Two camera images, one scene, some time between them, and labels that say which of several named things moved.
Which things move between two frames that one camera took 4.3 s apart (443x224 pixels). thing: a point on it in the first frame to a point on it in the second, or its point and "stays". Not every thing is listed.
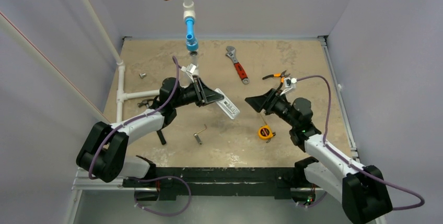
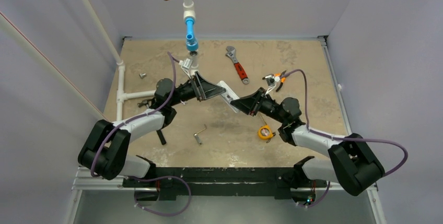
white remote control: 227,105 to 229,95
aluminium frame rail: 82,181 stays
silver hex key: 197,138 stays
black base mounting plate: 174,181 stays
